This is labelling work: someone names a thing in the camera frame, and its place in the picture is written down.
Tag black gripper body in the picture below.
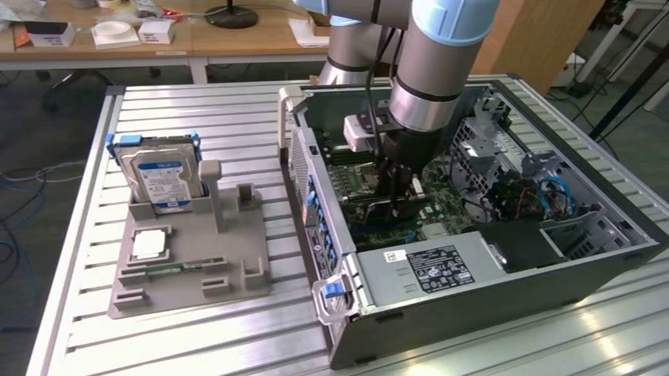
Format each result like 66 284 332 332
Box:
380 128 444 177

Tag CPU socket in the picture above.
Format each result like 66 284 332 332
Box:
354 162 382 189

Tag green motherboard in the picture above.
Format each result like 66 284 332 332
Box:
318 140 472 251

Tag perforated metal drive cage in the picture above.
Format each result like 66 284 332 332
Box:
449 97 529 193

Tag grey power supply unit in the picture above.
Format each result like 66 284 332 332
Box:
358 230 506 306

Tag black open PC case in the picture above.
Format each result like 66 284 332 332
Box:
277 76 663 371

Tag white flat cardboard box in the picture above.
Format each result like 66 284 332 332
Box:
289 17 334 49

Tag wooden cabinet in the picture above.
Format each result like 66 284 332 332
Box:
469 0 611 95

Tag grey parts rack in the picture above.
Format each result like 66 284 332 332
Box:
107 158 274 320

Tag metal disk bay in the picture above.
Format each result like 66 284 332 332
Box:
537 205 637 262

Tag brown cardboard box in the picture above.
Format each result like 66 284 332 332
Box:
308 8 336 27

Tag hard disk with blue carrier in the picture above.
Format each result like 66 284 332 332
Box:
103 132 205 215

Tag wooden desk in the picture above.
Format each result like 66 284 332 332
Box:
0 0 477 85

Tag green RAM stick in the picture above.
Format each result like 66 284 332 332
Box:
123 261 226 276

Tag black lamp base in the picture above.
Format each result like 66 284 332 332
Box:
205 0 261 29

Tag silver CPU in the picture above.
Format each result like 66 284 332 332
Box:
130 230 167 260

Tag white labelled box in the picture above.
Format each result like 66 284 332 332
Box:
138 19 177 45

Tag black chair base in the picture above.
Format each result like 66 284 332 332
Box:
36 71 114 114

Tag white box with black top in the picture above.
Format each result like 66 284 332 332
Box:
24 21 78 48

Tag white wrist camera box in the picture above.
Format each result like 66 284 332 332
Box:
342 113 392 154

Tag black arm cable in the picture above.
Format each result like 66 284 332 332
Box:
364 0 405 165

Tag black wire bundle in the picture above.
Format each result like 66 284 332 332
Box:
460 172 543 226

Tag blue wire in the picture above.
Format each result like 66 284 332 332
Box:
537 175 576 216

